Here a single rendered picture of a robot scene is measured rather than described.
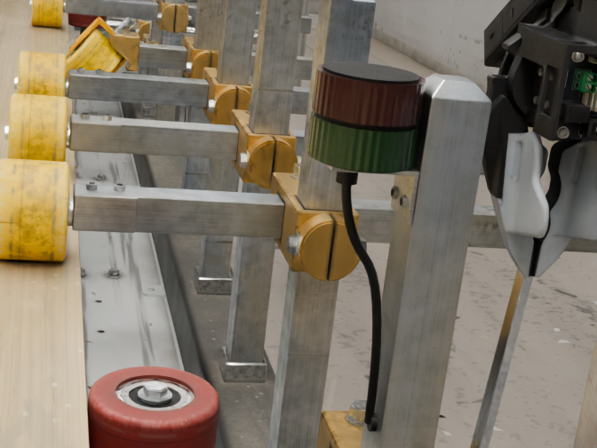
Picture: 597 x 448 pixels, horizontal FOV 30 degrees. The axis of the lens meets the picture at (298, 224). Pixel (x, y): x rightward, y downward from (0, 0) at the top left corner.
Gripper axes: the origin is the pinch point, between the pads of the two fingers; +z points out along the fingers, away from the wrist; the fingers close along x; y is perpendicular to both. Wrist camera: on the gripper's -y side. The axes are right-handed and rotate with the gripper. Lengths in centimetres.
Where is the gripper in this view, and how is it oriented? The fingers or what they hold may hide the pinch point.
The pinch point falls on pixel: (528, 252)
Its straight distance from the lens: 70.5
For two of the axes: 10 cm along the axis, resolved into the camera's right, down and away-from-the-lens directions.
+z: -1.2, 9.5, 2.9
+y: 2.0, 3.1, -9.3
